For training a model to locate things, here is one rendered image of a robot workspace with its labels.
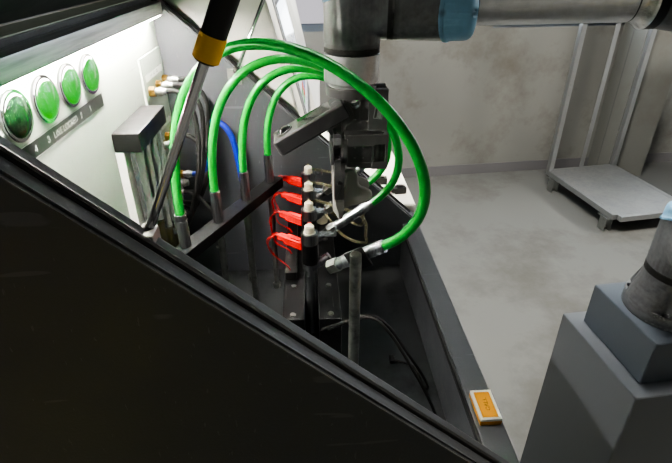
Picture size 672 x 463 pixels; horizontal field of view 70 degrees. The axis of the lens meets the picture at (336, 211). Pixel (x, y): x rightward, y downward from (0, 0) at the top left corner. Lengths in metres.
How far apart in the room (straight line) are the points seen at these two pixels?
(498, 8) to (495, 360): 1.68
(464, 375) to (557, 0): 0.56
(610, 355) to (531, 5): 0.71
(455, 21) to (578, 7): 0.22
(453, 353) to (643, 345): 0.40
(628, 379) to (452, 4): 0.79
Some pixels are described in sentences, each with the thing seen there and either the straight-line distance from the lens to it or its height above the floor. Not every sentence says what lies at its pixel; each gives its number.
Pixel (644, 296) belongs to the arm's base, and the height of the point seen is 0.94.
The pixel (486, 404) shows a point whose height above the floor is 0.96.
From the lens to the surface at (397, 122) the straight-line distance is 0.56.
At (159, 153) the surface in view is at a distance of 0.88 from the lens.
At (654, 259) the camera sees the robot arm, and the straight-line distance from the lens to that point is 1.07.
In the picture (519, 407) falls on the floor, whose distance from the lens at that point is 2.08.
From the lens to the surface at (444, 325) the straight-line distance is 0.87.
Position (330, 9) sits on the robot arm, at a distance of 0.65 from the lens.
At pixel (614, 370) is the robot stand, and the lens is 1.13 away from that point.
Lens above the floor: 1.52
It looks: 29 degrees down
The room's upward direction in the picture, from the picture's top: straight up
